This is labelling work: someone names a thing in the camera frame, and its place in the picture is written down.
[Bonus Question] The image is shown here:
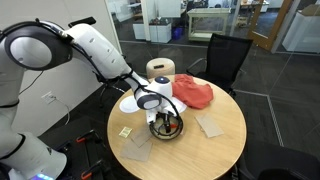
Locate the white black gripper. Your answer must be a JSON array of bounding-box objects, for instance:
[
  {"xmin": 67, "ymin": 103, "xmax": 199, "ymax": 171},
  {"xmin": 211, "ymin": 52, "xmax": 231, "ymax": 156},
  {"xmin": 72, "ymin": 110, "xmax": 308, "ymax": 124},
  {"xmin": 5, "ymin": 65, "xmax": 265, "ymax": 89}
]
[{"xmin": 146, "ymin": 106, "xmax": 175, "ymax": 124}]

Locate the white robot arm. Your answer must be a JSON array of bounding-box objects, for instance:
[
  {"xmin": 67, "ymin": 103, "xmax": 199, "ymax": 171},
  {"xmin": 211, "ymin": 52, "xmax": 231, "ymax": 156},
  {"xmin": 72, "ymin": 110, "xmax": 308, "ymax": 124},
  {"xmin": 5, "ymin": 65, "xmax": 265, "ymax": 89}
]
[{"xmin": 0, "ymin": 19, "xmax": 179, "ymax": 180}]

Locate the dark-rimmed beige bowl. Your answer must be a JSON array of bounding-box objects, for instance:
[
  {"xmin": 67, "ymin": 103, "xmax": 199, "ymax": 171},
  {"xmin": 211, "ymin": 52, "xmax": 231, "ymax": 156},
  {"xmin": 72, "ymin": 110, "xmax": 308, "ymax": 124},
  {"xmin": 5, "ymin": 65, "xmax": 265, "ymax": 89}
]
[{"xmin": 149, "ymin": 113, "xmax": 183, "ymax": 140}]

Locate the brown napkin at table edge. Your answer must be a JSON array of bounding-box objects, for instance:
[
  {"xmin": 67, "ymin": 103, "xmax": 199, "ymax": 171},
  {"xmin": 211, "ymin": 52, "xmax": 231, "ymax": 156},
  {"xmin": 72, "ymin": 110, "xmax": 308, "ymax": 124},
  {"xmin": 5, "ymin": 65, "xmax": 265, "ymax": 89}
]
[{"xmin": 131, "ymin": 128, "xmax": 151, "ymax": 147}]

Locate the large white plate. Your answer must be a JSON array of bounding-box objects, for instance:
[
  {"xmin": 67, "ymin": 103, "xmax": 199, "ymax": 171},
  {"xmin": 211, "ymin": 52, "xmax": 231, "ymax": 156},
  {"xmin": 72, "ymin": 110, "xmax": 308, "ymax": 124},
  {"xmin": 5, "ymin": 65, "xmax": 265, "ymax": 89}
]
[{"xmin": 119, "ymin": 96, "xmax": 139, "ymax": 113}]

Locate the yellow packet on table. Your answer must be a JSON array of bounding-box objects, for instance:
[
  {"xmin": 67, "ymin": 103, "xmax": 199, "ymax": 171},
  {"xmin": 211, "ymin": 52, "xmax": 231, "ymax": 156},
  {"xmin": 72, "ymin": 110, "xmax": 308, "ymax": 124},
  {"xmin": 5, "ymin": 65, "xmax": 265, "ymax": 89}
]
[{"xmin": 119, "ymin": 127, "xmax": 132, "ymax": 138}]

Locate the red-orange cloth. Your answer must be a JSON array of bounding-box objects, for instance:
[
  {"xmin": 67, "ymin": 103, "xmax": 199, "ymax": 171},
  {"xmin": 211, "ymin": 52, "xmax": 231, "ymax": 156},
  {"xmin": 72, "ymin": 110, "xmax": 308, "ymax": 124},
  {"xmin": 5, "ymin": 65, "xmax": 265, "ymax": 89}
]
[{"xmin": 172, "ymin": 74, "xmax": 214, "ymax": 109}]

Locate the beige round stool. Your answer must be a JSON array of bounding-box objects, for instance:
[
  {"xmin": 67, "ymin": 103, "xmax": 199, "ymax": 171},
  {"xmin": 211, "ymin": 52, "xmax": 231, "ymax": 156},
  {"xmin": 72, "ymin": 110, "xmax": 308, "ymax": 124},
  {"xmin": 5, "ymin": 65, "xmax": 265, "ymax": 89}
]
[{"xmin": 146, "ymin": 58, "xmax": 175, "ymax": 79}]

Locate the round wooden table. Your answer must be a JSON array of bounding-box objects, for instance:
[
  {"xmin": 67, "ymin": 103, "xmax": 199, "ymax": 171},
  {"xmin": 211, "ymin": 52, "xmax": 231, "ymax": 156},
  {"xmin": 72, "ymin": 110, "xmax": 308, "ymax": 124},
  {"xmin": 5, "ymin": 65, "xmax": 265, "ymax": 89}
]
[{"xmin": 107, "ymin": 85, "xmax": 247, "ymax": 180}]

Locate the white storage cabinet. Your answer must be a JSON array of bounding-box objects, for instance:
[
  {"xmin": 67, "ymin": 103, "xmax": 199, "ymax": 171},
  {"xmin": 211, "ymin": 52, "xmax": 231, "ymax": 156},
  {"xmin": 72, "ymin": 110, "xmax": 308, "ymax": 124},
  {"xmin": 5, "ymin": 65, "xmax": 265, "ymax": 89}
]
[{"xmin": 133, "ymin": 21, "xmax": 171, "ymax": 43}]

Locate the blue bin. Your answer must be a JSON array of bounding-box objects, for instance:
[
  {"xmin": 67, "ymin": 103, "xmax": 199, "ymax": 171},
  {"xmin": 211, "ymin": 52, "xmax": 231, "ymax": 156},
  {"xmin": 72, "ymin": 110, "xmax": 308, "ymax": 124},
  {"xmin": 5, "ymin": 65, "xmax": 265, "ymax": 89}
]
[{"xmin": 172, "ymin": 27, "xmax": 183, "ymax": 40}]

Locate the black mesh office chair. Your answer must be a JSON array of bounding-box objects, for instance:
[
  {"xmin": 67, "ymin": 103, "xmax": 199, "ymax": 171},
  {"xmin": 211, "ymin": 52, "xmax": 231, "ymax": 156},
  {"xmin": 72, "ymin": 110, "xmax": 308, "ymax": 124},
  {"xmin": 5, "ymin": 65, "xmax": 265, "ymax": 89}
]
[{"xmin": 186, "ymin": 33, "xmax": 253, "ymax": 98}]

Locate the green cart table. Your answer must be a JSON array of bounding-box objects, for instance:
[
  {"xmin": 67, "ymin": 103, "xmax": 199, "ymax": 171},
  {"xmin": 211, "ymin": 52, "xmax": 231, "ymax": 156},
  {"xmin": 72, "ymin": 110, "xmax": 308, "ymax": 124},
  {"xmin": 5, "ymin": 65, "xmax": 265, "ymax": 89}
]
[{"xmin": 187, "ymin": 8, "xmax": 231, "ymax": 41}]

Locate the orange-handled black clamp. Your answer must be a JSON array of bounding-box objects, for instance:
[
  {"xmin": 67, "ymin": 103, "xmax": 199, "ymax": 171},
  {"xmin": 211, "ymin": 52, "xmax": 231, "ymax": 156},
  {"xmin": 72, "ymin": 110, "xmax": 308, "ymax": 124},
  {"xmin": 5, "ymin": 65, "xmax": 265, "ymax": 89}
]
[{"xmin": 76, "ymin": 129, "xmax": 101, "ymax": 143}]

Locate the white wall outlet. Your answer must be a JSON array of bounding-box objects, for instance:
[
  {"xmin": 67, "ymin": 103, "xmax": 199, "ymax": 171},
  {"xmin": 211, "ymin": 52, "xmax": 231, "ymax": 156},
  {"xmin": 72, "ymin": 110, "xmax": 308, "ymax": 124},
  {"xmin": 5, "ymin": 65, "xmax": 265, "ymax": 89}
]
[{"xmin": 42, "ymin": 91, "xmax": 56, "ymax": 104}]

